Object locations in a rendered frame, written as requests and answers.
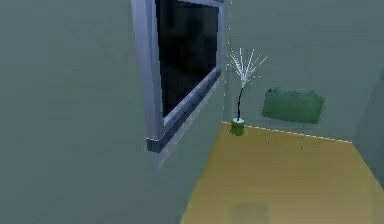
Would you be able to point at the grey framed window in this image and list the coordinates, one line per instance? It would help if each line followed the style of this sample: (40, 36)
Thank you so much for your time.
(190, 60)

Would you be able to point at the white plant in green pot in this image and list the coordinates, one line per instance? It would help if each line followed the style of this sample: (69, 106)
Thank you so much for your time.
(238, 126)

